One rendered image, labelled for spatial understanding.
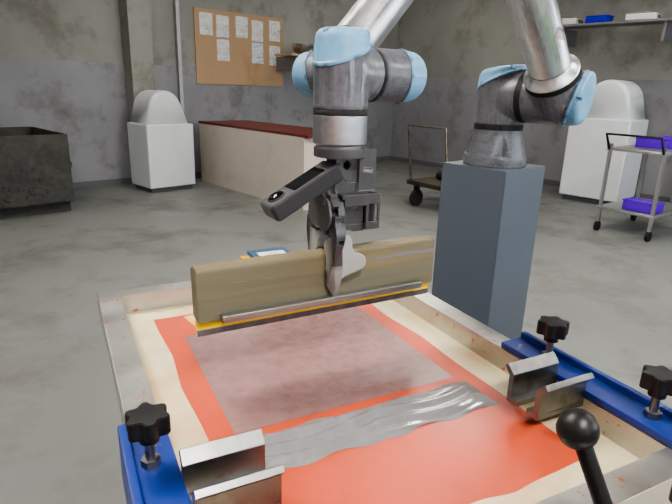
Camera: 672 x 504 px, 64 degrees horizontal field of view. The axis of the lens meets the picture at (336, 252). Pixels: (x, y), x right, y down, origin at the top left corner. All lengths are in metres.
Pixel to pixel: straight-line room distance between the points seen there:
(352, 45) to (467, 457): 0.52
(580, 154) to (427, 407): 7.26
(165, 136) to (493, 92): 6.28
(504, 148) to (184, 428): 0.96
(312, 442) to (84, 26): 7.51
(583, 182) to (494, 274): 6.62
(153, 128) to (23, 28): 1.81
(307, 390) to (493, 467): 0.27
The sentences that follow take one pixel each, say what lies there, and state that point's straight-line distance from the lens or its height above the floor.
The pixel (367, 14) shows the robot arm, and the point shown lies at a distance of 0.96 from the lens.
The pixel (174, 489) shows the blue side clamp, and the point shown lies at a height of 1.00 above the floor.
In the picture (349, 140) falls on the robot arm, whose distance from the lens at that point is 0.73.
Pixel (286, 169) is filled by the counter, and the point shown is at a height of 0.43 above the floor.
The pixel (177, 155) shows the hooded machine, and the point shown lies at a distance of 7.47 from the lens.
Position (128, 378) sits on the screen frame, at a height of 0.99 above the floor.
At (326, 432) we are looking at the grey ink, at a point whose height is 0.96.
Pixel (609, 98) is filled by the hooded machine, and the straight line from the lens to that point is 7.85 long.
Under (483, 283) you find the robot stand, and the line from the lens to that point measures 1.37.
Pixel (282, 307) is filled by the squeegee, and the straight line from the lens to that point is 0.76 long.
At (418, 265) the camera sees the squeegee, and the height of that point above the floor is 1.10.
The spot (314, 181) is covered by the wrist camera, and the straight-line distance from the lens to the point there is 0.73.
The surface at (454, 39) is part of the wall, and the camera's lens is 10.33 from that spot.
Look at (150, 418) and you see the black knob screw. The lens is 0.57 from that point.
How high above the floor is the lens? 1.37
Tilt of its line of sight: 17 degrees down
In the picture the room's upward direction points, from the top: 2 degrees clockwise
